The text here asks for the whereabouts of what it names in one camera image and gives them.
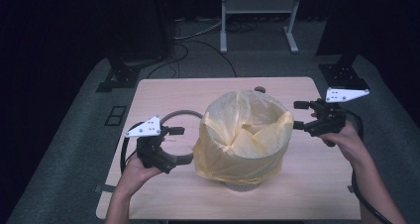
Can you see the yellow plastic garbage bag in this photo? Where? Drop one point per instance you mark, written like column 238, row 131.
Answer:
column 231, row 164

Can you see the white metal stand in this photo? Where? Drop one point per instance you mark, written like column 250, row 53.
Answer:
column 259, row 5

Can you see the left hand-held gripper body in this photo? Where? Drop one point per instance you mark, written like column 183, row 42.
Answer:
column 153, row 154

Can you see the grey floor tape strip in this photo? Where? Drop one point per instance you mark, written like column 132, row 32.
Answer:
column 350, row 189
column 104, row 188

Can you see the person's left hand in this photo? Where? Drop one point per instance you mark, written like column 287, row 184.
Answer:
column 135, row 177

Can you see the person's right hand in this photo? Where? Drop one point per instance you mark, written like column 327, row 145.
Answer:
column 350, row 144

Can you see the black floor socket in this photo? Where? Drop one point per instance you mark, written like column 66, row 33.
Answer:
column 115, row 115

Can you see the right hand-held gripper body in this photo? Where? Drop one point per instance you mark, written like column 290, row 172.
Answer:
column 327, row 121

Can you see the grey ribbed plastic trash bin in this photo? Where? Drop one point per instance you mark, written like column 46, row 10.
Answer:
column 241, row 187

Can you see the round dark table grommet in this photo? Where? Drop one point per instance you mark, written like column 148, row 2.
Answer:
column 260, row 89

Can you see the black stand base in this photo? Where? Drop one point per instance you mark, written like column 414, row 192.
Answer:
column 340, row 73
column 120, row 77

